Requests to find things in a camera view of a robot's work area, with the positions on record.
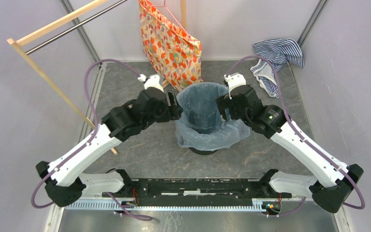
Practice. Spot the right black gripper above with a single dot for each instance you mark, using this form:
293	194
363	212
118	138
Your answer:
223	101

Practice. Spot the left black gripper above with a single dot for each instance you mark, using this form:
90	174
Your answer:
173	112

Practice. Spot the light blue plastic bag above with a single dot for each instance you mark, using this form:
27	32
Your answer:
201	125

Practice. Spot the black plastic trash bin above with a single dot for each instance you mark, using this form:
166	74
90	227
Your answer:
202	152

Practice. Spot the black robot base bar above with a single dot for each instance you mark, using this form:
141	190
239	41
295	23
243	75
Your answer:
197	192

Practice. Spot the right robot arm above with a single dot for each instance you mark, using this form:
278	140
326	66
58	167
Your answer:
331	182

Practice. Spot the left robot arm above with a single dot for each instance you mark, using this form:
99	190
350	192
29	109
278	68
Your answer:
64	179

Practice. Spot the floral orange cloth bag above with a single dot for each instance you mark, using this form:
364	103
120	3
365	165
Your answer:
173	53

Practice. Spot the blue striped cloth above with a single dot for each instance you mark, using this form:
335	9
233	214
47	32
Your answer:
277	52

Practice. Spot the pink clothes hanger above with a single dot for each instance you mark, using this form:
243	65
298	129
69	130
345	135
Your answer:
174	16

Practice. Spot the wooden clothes rack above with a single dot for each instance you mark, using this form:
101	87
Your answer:
36	120

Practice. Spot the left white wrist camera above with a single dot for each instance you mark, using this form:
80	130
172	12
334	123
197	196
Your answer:
152	81

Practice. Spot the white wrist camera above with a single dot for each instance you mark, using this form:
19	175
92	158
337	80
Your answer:
233	81
152	81

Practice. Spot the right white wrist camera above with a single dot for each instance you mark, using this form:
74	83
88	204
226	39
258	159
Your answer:
233	81

